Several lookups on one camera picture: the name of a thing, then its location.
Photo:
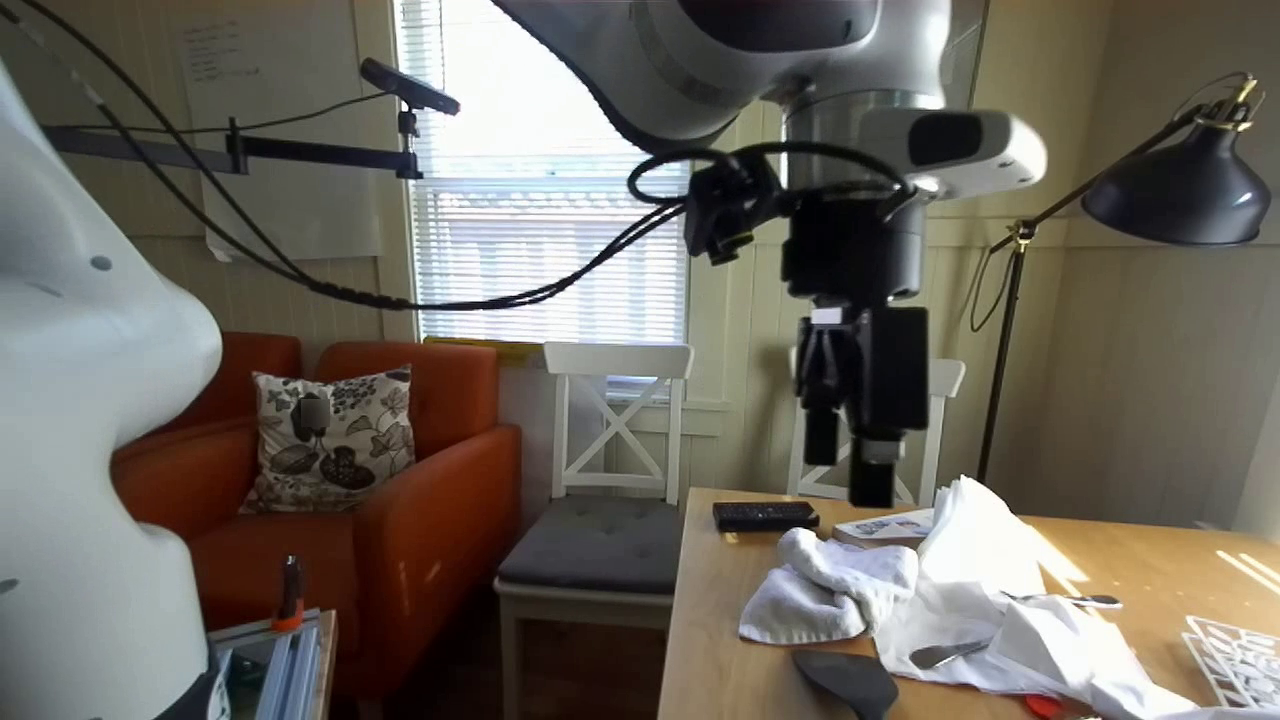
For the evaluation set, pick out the white wall paper sheet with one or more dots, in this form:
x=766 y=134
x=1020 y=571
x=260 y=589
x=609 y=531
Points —
x=281 y=80

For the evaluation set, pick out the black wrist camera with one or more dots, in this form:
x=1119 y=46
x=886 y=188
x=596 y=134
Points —
x=729 y=204

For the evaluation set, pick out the floral patterned pillow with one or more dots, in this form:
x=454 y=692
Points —
x=326 y=443

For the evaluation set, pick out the white crumpled cloth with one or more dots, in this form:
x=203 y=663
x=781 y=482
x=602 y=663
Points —
x=974 y=585

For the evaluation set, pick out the black remote control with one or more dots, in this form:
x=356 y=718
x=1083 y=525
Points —
x=766 y=517

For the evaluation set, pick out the white lattice plastic piece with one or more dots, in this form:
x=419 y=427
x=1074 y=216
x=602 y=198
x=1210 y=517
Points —
x=1232 y=663

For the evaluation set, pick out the black floor lamp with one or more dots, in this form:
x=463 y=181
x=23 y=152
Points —
x=1183 y=184

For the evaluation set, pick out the window with white blinds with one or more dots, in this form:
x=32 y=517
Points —
x=533 y=240

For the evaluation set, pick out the white chair with gray cushion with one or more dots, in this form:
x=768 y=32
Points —
x=593 y=542

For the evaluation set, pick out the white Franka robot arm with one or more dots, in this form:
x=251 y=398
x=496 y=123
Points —
x=82 y=402

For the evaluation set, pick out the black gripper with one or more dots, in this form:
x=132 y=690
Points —
x=852 y=247

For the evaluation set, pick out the orange armchair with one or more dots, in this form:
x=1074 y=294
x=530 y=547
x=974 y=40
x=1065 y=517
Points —
x=400 y=532

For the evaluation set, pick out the wooden table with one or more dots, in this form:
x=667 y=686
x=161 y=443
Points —
x=722 y=603

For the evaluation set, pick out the small red item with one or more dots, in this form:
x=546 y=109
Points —
x=1047 y=706

